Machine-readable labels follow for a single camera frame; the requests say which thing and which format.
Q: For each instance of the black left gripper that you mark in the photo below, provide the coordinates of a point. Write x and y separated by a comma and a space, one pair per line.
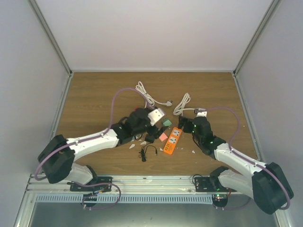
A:
152, 132

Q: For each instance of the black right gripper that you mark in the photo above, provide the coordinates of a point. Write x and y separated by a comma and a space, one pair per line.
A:
182, 122

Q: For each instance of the pink square adapter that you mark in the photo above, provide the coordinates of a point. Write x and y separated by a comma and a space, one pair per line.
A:
163, 137

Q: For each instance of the green square adapter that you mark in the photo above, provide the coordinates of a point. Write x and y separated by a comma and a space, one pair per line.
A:
167, 123

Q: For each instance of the black power adapter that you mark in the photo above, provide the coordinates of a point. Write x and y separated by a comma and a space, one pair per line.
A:
149, 138

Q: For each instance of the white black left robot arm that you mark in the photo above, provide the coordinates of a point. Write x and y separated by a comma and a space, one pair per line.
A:
58, 159

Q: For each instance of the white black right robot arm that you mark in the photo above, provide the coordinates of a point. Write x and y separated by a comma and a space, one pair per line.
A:
266, 184

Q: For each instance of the orange power strip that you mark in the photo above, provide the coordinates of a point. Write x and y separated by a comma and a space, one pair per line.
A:
172, 141

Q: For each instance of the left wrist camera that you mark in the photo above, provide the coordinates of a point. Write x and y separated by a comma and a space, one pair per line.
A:
155, 116

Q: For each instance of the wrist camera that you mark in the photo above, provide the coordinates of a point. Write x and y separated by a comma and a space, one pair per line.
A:
155, 116
200, 112

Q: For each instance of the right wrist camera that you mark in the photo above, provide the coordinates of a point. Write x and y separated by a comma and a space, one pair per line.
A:
200, 112

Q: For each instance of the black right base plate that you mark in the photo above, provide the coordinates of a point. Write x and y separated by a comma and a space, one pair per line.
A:
208, 184

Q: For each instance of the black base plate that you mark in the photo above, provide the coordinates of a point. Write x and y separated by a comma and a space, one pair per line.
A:
100, 185
208, 184

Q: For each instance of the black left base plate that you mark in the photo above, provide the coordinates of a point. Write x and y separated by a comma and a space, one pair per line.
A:
100, 185

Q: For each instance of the slotted cable duct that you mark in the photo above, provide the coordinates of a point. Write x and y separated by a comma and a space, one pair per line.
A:
128, 198

